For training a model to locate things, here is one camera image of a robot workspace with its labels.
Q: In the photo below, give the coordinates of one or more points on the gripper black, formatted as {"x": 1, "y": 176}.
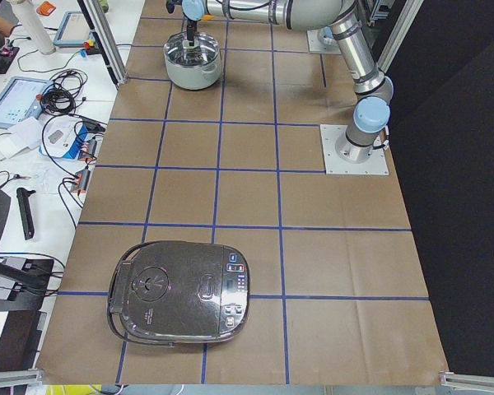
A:
{"x": 190, "y": 28}

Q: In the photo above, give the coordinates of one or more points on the glass pot lid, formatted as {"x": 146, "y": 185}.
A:
{"x": 180, "y": 52}

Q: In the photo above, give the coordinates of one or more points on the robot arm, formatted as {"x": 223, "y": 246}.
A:
{"x": 374, "y": 90}

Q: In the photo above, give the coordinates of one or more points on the white electric pot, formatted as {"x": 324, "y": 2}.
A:
{"x": 193, "y": 67}

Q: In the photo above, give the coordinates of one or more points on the far teach pendant tablet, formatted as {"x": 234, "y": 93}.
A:
{"x": 73, "y": 31}

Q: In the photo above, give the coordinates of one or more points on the teach pendant tablet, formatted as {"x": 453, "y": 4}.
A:
{"x": 20, "y": 99}
{"x": 73, "y": 31}

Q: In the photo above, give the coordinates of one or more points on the blue white box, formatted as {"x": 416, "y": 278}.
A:
{"x": 63, "y": 138}

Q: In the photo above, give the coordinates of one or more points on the near teach pendant tablet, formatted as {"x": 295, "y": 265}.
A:
{"x": 20, "y": 99}

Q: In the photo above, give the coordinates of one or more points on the black bar tool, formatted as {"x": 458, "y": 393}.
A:
{"x": 23, "y": 195}

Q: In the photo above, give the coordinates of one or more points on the silver rice cooker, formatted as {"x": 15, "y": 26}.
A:
{"x": 170, "y": 292}

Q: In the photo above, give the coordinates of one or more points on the aluminium frame post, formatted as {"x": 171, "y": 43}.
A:
{"x": 100, "y": 29}

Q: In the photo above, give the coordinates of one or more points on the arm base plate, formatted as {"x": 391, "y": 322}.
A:
{"x": 343, "y": 158}
{"x": 322, "y": 41}

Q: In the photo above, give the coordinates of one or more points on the white cylinder post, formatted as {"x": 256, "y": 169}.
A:
{"x": 27, "y": 16}

